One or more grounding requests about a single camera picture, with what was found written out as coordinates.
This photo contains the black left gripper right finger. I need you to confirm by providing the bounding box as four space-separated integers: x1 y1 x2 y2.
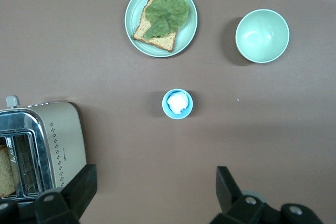
209 166 325 224

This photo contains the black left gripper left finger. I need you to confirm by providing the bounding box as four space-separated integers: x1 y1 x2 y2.
0 164 98 224

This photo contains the brown toast slice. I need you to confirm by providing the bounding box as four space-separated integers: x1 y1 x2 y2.
0 144 19 198

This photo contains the small blue cup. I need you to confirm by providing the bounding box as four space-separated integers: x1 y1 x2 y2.
161 88 194 119

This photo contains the brown bread slice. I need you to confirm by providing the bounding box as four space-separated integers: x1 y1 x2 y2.
132 0 179 53

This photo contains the green lettuce leaf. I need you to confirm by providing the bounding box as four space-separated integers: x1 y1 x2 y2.
143 0 190 40

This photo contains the white soft lump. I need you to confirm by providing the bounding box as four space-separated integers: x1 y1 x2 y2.
167 91 190 114

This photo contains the brown table cloth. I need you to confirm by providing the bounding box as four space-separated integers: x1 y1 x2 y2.
0 0 336 224

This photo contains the beige chrome toaster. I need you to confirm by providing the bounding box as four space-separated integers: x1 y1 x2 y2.
0 95 87 205

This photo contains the green bowl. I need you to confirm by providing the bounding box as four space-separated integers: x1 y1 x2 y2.
235 8 290 64

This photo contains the green round plate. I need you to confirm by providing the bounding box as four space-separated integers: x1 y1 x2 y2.
124 0 198 58

